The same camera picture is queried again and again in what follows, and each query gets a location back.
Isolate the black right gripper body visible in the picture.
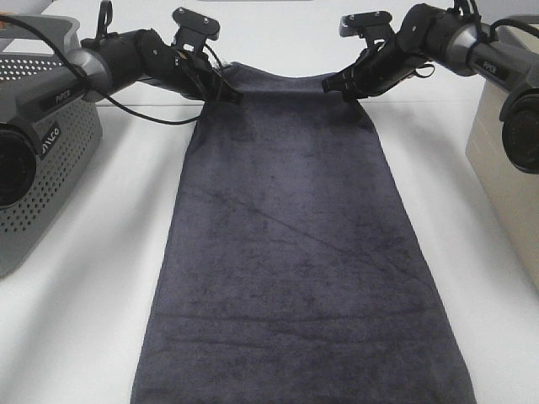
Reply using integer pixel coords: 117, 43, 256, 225
355, 36, 421, 91

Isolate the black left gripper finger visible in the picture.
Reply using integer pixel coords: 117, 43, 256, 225
207, 77, 243, 104

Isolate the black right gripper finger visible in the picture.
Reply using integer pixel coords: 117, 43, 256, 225
322, 69, 362, 93
342, 88, 371, 101

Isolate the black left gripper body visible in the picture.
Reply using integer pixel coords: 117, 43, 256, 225
168, 45, 227, 95

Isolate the dark grey towel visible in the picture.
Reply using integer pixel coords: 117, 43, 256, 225
131, 63, 475, 403

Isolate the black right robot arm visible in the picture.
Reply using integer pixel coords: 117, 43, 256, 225
322, 1, 538, 174

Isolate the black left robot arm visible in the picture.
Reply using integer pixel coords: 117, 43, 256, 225
1, 19, 243, 207

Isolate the grey perforated plastic basket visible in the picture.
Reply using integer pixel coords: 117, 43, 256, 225
1, 14, 103, 276

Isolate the beige fabric bin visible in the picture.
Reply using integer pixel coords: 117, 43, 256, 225
466, 25, 538, 283

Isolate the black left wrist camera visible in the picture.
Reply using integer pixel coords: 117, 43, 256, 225
172, 7, 221, 53

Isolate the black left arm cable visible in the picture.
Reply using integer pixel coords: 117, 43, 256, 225
0, 0, 224, 126

